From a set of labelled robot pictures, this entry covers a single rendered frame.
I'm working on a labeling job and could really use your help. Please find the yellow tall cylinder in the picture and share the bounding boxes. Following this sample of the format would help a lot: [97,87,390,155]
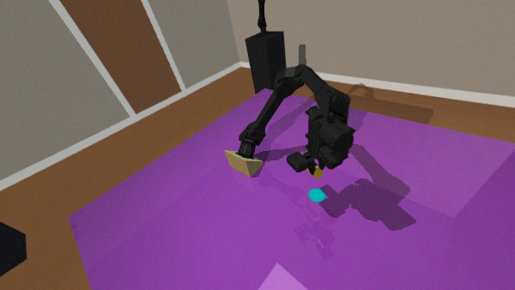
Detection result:
[313,165,323,178]

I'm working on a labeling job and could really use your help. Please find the cyan circle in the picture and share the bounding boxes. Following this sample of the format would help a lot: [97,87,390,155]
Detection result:
[309,188,325,202]

